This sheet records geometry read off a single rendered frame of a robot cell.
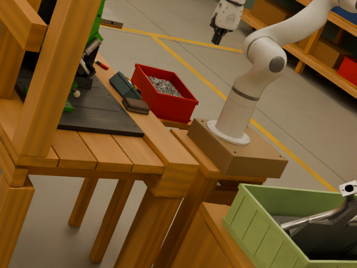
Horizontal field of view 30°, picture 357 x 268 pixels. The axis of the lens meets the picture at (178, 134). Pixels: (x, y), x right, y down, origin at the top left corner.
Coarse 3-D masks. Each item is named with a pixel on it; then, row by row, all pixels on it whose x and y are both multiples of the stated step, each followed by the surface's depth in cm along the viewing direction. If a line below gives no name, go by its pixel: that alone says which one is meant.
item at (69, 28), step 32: (32, 0) 221; (64, 0) 189; (96, 0) 189; (0, 32) 226; (64, 32) 189; (0, 64) 228; (64, 64) 195; (0, 96) 234; (32, 96) 200; (64, 96) 201; (32, 128) 201
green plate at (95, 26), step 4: (104, 0) 265; (100, 4) 264; (100, 8) 265; (100, 12) 265; (96, 16) 265; (100, 16) 266; (96, 20) 265; (100, 20) 266; (96, 24) 266; (92, 28) 265; (96, 28) 266; (92, 32) 266
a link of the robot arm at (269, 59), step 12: (252, 48) 256; (264, 48) 251; (276, 48) 250; (252, 60) 256; (264, 60) 249; (276, 60) 249; (252, 72) 254; (264, 72) 252; (276, 72) 252; (240, 84) 260; (252, 84) 258; (264, 84) 259; (252, 96) 261
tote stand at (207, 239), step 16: (208, 208) 241; (224, 208) 245; (192, 224) 246; (208, 224) 236; (192, 240) 244; (208, 240) 235; (224, 240) 226; (176, 256) 252; (192, 256) 242; (208, 256) 233; (224, 256) 224; (240, 256) 219
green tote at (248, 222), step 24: (240, 192) 228; (264, 192) 235; (288, 192) 241; (312, 192) 247; (336, 192) 254; (240, 216) 226; (264, 216) 216; (240, 240) 224; (264, 240) 215; (288, 240) 205; (264, 264) 214; (288, 264) 205; (312, 264) 198; (336, 264) 204
